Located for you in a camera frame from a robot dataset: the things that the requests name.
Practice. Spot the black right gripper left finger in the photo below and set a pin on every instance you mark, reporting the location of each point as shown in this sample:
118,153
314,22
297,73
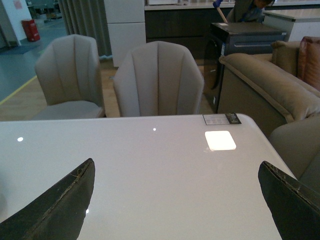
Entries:
58,213

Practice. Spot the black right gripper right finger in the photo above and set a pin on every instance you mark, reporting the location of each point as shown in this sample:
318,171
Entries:
295,207

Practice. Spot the beige chair near table end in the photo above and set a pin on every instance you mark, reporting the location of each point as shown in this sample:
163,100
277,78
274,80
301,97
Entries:
298,144

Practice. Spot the black white table label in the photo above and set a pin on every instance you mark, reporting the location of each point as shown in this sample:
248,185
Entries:
221,119

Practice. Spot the tan fabric sofa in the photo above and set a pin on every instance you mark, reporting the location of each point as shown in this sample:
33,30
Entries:
266,87

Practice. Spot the beige chair left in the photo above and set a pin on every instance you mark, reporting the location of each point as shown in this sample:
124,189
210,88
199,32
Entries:
69,75

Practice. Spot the brown leather cushion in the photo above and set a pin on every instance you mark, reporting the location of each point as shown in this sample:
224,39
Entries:
308,69

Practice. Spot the beige chair right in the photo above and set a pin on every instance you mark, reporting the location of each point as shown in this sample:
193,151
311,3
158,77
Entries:
158,79

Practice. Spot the white side table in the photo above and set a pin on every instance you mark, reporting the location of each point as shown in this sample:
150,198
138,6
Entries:
296,23

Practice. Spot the red bin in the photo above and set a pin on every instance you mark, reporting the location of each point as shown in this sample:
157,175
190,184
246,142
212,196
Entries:
30,30

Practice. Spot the grey green curtain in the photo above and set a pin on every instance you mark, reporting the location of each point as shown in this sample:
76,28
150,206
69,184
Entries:
87,18

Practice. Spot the person in grey jacket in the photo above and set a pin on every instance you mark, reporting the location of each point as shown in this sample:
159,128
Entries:
248,11

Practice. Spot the white refrigerator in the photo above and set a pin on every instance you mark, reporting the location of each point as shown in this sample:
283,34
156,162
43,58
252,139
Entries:
126,26

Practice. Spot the dark kitchen counter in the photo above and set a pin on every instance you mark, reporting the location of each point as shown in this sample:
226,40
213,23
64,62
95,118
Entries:
186,23

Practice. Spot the wooden mop handle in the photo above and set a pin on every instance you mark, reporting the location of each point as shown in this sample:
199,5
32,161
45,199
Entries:
222,15

